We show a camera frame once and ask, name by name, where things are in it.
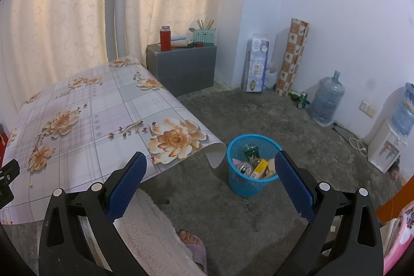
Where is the white rolled tube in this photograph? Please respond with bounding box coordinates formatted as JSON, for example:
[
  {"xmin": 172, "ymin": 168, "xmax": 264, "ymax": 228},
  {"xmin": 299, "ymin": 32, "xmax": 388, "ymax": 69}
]
[{"xmin": 170, "ymin": 35, "xmax": 190, "ymax": 48}]

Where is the person's foot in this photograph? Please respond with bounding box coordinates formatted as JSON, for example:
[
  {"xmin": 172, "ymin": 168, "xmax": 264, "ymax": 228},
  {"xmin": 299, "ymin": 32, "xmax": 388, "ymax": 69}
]
[{"xmin": 178, "ymin": 229, "xmax": 203, "ymax": 246}]

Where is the red thermos flask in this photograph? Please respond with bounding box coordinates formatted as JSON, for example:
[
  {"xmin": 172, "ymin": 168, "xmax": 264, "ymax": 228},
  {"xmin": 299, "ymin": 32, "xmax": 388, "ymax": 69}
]
[{"xmin": 160, "ymin": 26, "xmax": 171, "ymax": 52}]

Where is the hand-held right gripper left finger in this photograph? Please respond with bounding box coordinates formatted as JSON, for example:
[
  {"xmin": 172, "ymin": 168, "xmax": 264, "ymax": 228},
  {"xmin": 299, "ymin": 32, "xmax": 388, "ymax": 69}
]
[{"xmin": 38, "ymin": 151, "xmax": 147, "ymax": 276}]

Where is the pink printed item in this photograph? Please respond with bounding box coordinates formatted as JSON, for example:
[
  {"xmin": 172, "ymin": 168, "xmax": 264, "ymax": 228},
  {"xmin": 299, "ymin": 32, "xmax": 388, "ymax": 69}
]
[{"xmin": 382, "ymin": 198, "xmax": 414, "ymax": 276}]

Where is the white wall socket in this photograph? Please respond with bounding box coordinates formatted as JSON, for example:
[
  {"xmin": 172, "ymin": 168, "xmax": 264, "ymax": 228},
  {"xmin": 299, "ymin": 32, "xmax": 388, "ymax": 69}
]
[{"xmin": 360, "ymin": 100, "xmax": 377, "ymax": 117}]

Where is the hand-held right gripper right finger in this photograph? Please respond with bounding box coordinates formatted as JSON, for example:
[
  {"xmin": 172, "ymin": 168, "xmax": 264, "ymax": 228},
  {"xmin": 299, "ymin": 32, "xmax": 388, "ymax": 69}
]
[{"xmin": 274, "ymin": 150, "xmax": 384, "ymax": 276}]

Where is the small white bag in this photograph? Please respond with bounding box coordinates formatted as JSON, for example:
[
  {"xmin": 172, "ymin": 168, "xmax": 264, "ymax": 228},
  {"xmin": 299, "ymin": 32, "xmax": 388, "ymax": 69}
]
[{"xmin": 265, "ymin": 67, "xmax": 279, "ymax": 89}]

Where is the orange panel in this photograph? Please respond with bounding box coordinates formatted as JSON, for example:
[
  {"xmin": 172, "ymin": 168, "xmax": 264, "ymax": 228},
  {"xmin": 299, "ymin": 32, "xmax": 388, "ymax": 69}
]
[{"xmin": 376, "ymin": 187, "xmax": 414, "ymax": 225}]

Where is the white water dispenser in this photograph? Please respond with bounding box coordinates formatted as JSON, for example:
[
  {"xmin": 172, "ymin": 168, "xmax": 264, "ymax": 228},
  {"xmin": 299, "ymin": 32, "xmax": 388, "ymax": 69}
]
[{"xmin": 368, "ymin": 117, "xmax": 408, "ymax": 174}]

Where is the black plug and cable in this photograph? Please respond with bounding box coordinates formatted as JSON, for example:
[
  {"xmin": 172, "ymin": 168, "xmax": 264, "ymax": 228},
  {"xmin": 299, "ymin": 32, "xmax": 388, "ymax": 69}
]
[{"xmin": 331, "ymin": 122, "xmax": 359, "ymax": 141}]

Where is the green plastic bottle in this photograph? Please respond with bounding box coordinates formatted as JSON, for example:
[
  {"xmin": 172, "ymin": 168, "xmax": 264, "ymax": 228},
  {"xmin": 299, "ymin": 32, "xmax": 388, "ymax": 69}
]
[{"xmin": 243, "ymin": 144, "xmax": 261, "ymax": 162}]

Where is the purple slipper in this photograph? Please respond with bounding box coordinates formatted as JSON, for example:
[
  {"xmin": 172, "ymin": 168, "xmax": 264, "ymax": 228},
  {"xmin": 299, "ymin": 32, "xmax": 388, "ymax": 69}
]
[{"xmin": 179, "ymin": 229, "xmax": 208, "ymax": 275}]

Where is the green plastic utensil basket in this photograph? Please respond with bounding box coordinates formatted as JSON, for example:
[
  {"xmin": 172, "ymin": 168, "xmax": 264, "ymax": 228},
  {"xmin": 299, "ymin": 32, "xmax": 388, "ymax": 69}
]
[{"xmin": 193, "ymin": 28, "xmax": 217, "ymax": 46}]

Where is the toilet paper pack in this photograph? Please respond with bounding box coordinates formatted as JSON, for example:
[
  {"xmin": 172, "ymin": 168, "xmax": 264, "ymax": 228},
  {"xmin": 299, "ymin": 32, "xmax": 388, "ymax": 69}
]
[{"xmin": 242, "ymin": 33, "xmax": 270, "ymax": 93}]

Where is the blue plastic waste basket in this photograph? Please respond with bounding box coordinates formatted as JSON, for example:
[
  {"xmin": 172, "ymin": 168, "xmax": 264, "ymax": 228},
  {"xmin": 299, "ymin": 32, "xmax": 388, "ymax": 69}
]
[{"xmin": 226, "ymin": 134, "xmax": 281, "ymax": 197}]

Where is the white power cable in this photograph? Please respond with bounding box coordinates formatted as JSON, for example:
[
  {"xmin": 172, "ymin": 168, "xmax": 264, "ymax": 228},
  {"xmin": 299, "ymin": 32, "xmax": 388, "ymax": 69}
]
[{"xmin": 349, "ymin": 137, "xmax": 369, "ymax": 157}]

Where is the wide cream patterned curtain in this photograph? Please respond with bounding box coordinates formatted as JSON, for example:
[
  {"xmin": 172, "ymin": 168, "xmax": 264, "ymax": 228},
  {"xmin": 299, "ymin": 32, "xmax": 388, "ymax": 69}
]
[{"xmin": 0, "ymin": 0, "xmax": 114, "ymax": 111}]

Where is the patterned wrapping paper roll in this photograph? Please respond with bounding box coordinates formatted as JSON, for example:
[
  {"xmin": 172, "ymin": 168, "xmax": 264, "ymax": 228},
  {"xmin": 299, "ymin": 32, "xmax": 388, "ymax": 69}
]
[{"xmin": 274, "ymin": 18, "xmax": 310, "ymax": 97}]

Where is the blue dispenser water bottle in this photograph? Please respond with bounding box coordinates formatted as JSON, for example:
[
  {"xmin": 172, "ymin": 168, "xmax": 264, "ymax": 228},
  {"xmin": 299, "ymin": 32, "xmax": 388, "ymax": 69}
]
[{"xmin": 391, "ymin": 82, "xmax": 414, "ymax": 136}]

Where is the grey cabinet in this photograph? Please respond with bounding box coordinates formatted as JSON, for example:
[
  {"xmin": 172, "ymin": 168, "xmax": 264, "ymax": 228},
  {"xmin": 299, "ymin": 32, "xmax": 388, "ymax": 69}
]
[{"xmin": 146, "ymin": 44, "xmax": 217, "ymax": 98}]

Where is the large clear water jug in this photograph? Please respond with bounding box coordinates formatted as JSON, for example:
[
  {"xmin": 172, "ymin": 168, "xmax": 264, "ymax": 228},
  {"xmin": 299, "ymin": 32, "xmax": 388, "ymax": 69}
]
[{"xmin": 309, "ymin": 70, "xmax": 346, "ymax": 126}]

